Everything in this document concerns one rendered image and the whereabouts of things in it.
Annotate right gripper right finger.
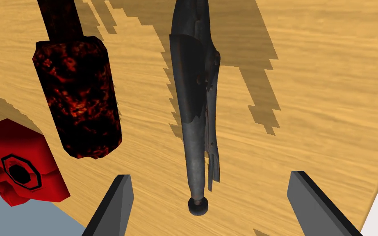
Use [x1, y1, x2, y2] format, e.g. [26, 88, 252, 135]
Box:
[287, 170, 363, 236]

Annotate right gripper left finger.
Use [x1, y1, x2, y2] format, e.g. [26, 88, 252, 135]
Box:
[82, 174, 134, 236]

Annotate red faceted object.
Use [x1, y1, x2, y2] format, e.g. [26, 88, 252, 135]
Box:
[0, 111, 71, 207]

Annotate dark red mottled bottle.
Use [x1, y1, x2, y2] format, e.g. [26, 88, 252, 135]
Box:
[32, 0, 123, 160]

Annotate wooden table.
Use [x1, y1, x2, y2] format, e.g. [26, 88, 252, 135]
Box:
[0, 0, 378, 236]

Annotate grey locking pliers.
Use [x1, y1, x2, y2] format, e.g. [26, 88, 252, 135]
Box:
[169, 0, 221, 217]

